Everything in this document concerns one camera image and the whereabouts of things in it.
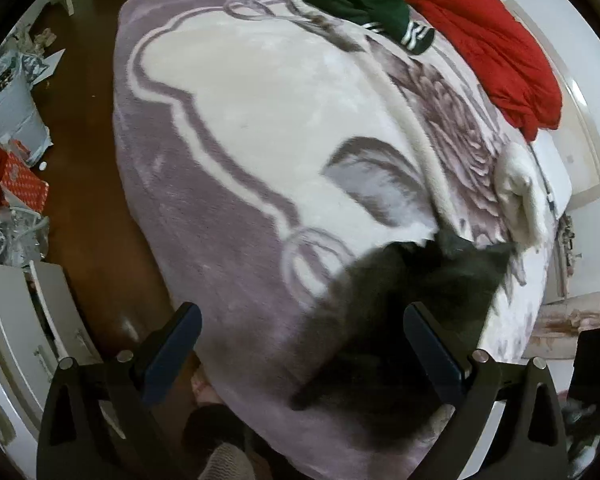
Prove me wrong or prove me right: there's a black leather jacket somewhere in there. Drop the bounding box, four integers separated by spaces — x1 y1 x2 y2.
290 229 515 448

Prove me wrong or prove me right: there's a folded white garment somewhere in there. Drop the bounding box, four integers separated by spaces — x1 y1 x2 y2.
493 142 550 250

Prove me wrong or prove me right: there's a white plastic bag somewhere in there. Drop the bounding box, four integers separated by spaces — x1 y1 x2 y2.
0 50 53 167

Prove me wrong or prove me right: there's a floral purple bed blanket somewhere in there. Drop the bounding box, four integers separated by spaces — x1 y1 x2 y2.
114 0 556 479

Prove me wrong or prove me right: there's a pink floral curtain left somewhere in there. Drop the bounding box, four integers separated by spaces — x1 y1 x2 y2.
522 299 600 360

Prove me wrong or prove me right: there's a red duvet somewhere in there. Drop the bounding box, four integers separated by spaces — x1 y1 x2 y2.
405 0 562 142

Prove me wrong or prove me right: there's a beige bed headboard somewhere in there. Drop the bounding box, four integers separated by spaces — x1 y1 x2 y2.
505 0 600 210

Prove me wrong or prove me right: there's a white drawer unit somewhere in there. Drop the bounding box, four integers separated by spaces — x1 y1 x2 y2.
0 261 100 477

